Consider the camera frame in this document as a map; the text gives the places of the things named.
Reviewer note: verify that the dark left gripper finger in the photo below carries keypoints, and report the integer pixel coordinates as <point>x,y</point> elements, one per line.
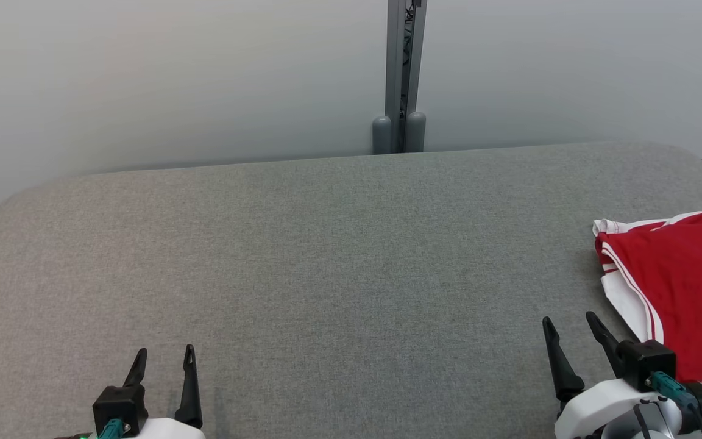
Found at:
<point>189,390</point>
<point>136,369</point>

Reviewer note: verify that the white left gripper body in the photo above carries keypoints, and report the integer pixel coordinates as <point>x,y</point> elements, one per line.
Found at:
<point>174,430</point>

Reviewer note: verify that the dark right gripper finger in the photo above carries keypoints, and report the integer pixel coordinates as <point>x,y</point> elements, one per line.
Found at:
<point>606,341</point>
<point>561,369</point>

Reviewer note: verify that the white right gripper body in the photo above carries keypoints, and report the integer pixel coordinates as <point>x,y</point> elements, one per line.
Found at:
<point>601,405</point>

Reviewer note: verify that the red white basketball jersey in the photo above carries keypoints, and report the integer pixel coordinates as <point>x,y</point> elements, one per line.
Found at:
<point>692,292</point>

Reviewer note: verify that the red shorts white trim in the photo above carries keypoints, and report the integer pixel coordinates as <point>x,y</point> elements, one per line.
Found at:
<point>610,227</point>

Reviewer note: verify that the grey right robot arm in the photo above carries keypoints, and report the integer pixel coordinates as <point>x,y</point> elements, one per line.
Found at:
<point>640,430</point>

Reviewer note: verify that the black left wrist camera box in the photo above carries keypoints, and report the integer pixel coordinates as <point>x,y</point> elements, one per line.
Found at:
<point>119,408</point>

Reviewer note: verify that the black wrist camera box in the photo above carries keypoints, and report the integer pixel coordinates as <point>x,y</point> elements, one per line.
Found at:
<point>646,363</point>
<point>119,408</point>

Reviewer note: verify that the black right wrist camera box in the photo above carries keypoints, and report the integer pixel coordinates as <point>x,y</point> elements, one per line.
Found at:
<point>646,363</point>

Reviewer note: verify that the grey cylindrical post foot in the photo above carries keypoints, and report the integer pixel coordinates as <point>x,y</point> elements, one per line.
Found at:
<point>415,133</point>
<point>381,137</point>

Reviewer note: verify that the grey metal partition post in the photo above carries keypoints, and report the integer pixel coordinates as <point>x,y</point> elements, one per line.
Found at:
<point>397,55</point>

